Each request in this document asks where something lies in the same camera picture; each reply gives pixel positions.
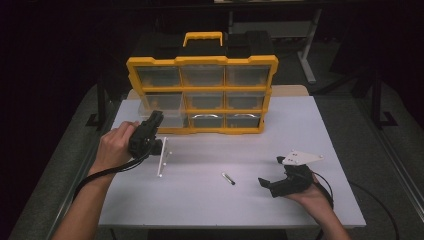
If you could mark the person's right hand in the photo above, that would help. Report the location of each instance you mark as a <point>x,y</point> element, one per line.
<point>313,199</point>

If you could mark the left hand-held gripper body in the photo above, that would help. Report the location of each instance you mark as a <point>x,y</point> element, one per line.
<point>143,141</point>

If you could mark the white desk frame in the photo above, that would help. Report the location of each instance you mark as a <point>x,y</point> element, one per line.
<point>308,56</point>

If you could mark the grey metal rail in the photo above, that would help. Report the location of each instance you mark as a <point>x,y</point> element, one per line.
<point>66,186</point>
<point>396,160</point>

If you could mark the person's left hand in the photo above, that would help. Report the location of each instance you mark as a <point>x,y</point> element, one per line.
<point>115,146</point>

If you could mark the beige wooden table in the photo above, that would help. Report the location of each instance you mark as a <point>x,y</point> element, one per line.
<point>290,90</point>

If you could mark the set of clear organizer drawers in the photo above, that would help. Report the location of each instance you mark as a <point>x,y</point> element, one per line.
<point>247,75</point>

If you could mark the clear plastic drawer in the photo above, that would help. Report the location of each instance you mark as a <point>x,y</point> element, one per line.
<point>166,103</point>

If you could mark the small metal screw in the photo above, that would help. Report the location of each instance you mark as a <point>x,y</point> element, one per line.
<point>228,178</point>

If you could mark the yellow and black organizer case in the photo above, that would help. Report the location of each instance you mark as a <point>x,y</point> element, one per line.
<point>203,60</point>

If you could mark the black metal stand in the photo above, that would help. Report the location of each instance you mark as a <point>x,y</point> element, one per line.
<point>377,103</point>
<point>101,110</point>

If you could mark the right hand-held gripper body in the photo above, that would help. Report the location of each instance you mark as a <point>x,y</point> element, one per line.
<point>295,183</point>

